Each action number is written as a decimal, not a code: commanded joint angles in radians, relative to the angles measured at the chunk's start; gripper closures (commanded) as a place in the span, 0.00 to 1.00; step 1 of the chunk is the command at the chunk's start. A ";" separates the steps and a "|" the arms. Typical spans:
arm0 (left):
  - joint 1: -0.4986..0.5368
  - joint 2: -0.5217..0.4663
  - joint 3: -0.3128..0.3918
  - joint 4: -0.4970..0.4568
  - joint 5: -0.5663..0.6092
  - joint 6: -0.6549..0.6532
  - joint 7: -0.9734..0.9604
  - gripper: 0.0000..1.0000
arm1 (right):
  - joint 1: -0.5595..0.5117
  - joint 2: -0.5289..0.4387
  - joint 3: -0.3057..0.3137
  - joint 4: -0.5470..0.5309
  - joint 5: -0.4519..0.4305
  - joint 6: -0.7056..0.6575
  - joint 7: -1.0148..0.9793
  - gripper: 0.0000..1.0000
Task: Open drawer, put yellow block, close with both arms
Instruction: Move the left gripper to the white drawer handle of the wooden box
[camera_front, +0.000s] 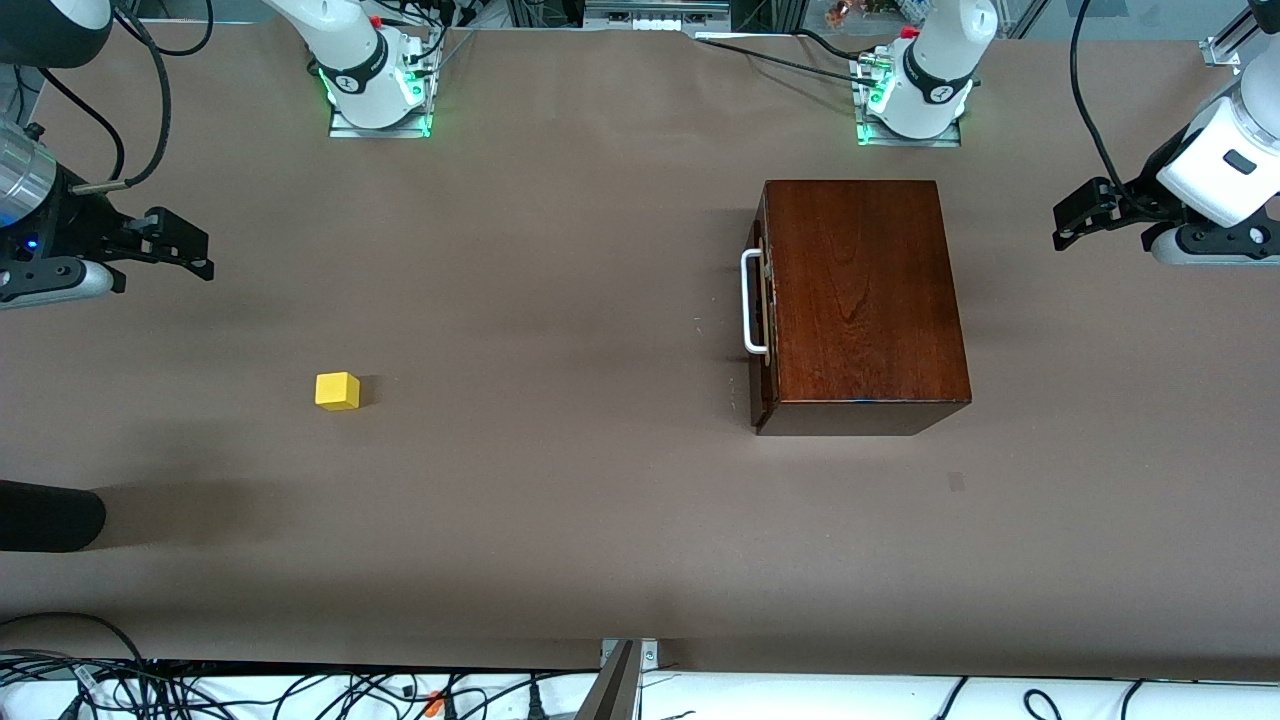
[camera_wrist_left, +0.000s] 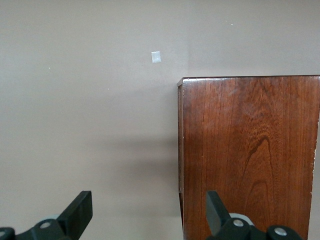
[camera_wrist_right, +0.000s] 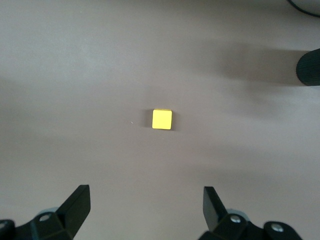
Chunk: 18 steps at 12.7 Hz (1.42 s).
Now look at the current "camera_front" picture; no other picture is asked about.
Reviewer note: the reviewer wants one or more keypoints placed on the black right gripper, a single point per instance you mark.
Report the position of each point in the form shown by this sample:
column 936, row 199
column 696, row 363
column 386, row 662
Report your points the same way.
column 72, row 226

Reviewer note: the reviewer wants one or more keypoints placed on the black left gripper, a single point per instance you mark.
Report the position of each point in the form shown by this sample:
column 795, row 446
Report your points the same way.
column 1142, row 196

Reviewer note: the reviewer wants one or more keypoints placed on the yellow block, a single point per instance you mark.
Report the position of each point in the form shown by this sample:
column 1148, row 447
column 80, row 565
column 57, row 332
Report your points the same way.
column 336, row 391

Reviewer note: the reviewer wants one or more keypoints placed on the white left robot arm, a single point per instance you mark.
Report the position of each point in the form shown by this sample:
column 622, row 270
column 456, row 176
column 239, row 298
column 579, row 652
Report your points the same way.
column 935, row 70

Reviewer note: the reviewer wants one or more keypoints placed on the aluminium corner profile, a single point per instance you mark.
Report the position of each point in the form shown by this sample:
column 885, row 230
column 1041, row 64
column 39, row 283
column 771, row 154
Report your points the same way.
column 1225, row 52

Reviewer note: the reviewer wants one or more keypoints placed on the dark wooden cabinet box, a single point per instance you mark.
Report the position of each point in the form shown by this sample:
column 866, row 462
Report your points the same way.
column 860, row 300

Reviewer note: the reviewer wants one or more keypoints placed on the black cylindrical object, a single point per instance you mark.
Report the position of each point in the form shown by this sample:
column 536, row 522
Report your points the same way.
column 45, row 516

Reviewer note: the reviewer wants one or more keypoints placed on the grey power strip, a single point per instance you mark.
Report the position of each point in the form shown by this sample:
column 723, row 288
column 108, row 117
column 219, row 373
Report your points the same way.
column 655, row 22

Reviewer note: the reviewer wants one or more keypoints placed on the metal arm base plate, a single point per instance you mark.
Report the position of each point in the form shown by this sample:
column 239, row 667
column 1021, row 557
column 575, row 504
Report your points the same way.
column 915, row 140
column 380, row 132

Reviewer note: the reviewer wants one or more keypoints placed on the metal mount bar with bracket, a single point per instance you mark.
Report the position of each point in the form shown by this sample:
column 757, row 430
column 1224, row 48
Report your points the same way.
column 615, row 690

